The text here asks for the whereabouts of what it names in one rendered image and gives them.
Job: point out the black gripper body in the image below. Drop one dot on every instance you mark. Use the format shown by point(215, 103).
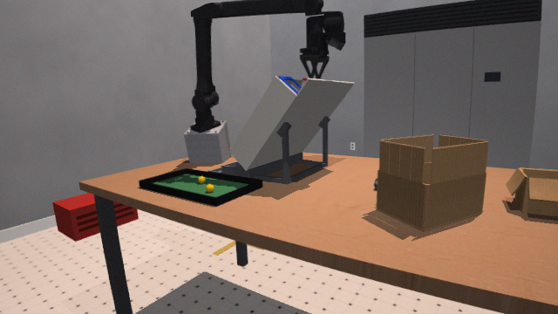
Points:
point(310, 52)

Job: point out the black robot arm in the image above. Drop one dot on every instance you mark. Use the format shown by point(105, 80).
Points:
point(205, 96)

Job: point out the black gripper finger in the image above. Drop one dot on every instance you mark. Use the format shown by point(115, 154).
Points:
point(325, 62)
point(309, 58)

